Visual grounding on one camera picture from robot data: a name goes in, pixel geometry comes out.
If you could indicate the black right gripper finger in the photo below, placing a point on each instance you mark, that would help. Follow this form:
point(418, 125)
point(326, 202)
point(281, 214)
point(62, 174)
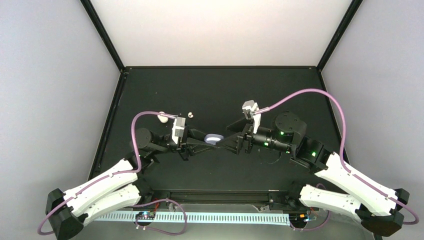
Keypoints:
point(237, 126)
point(231, 143)

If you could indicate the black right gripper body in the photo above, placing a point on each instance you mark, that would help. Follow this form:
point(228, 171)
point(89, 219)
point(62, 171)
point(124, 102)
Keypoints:
point(246, 135)

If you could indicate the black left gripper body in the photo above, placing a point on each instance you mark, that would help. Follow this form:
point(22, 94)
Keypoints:
point(181, 148)

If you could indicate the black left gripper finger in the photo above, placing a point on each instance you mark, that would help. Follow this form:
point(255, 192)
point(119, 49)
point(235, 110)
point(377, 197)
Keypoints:
point(198, 147)
point(196, 134)

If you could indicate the lavender earbud charging case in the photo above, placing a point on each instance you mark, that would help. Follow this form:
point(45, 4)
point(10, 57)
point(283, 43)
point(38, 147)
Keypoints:
point(212, 138)

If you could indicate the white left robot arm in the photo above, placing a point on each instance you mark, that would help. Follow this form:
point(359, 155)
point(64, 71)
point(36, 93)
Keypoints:
point(122, 185)

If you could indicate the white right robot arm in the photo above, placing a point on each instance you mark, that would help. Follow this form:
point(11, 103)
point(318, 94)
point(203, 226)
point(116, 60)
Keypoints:
point(376, 207)

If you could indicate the white oval charging case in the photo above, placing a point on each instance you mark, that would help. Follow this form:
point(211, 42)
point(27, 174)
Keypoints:
point(161, 118)

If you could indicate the small circuit board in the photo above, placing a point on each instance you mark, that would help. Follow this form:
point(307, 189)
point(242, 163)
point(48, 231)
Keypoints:
point(145, 215)

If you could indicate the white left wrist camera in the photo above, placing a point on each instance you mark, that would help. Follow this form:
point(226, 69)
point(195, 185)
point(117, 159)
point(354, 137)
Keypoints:
point(178, 129)

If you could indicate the black frame rail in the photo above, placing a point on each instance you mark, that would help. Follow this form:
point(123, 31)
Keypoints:
point(225, 197)

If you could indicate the light blue slotted cable duct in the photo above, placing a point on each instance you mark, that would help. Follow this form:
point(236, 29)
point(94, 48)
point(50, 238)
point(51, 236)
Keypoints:
point(280, 219)

